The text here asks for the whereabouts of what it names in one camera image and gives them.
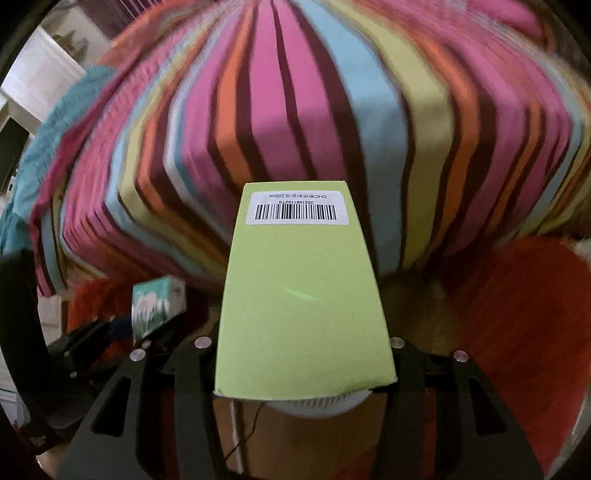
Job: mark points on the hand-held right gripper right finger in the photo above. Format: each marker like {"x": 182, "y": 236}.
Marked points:
{"x": 406, "y": 369}

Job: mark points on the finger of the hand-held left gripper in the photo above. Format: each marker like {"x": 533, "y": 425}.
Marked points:
{"x": 115, "y": 325}
{"x": 161, "y": 344}

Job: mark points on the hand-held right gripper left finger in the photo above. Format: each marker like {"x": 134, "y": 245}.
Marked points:
{"x": 194, "y": 369}

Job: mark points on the teal cotton print box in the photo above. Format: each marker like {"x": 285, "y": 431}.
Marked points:
{"x": 154, "y": 309}

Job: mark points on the white mesh waste basket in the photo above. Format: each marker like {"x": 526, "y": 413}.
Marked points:
{"x": 318, "y": 406}

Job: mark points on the light green box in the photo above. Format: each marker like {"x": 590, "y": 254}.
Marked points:
{"x": 300, "y": 300}

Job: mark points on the red rug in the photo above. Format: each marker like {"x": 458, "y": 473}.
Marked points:
{"x": 508, "y": 323}

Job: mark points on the orange and teal quilt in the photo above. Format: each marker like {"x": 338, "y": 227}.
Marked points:
{"x": 55, "y": 138}

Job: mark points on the dark screen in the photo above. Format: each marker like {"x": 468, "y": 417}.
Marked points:
{"x": 9, "y": 157}

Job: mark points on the white cabinet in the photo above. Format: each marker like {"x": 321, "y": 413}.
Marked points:
{"x": 41, "y": 69}

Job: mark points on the striped bed cover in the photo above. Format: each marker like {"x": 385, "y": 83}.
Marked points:
{"x": 323, "y": 115}

